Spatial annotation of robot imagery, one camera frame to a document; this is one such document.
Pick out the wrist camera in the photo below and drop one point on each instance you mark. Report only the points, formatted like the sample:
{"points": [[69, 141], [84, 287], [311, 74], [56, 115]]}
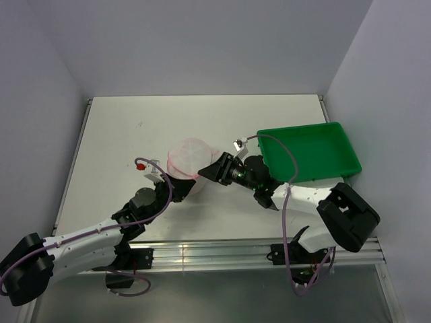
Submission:
{"points": [[241, 148], [149, 169]]}

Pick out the green plastic tray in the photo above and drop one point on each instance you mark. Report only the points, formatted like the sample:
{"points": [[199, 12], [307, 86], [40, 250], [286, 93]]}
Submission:
{"points": [[310, 152]]}

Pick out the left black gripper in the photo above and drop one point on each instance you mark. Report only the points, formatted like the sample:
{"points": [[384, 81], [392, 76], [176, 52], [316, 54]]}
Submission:
{"points": [[181, 187]]}

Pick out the aluminium frame rail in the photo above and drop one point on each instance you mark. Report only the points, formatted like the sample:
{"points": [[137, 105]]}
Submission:
{"points": [[229, 255]]}

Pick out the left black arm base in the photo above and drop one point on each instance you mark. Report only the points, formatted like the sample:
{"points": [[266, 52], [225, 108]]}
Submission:
{"points": [[123, 272]]}

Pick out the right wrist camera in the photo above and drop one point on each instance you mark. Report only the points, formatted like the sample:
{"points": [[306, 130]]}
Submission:
{"points": [[241, 148]]}

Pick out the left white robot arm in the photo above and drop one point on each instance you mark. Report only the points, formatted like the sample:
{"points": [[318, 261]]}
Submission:
{"points": [[35, 262]]}

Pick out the mesh laundry bag pink trim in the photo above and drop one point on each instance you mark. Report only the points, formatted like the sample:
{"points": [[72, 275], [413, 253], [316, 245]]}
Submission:
{"points": [[187, 157]]}

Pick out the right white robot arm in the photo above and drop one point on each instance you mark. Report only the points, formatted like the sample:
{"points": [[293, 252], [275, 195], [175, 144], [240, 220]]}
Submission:
{"points": [[347, 220]]}

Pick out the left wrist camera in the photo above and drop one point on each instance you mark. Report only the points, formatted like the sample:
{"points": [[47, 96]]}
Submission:
{"points": [[149, 169]]}

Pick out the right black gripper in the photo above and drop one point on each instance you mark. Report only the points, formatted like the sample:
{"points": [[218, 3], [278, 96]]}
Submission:
{"points": [[219, 169]]}

